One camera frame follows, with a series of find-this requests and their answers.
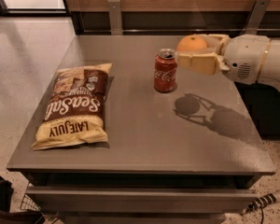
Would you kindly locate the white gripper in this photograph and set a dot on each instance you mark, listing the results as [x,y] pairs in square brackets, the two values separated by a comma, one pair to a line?
[244,58]

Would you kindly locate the orange fruit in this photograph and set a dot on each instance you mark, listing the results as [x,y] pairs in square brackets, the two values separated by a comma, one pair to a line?
[191,43]

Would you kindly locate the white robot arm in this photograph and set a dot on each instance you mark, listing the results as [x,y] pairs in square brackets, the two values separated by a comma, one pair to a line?
[270,71]

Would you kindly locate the brown Late July chip bag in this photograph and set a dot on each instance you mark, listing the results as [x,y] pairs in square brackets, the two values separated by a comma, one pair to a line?
[75,111]

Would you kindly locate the red Coca-Cola can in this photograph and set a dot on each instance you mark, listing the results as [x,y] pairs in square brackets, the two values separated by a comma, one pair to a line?
[165,70]

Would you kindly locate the dark brown chair base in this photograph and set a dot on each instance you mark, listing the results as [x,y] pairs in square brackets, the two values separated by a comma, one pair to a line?
[8,217]

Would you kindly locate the right metal wall bracket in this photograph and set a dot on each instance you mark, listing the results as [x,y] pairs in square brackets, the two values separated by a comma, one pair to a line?
[255,17]

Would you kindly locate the metal wall bracket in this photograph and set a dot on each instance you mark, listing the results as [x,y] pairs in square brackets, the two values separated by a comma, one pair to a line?
[115,19]
[255,17]

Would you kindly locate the left metal wall bracket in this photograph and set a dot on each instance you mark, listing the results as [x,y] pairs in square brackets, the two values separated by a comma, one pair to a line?
[115,19]

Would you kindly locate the black wire basket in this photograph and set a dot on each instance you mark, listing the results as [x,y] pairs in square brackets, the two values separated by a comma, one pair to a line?
[28,204]

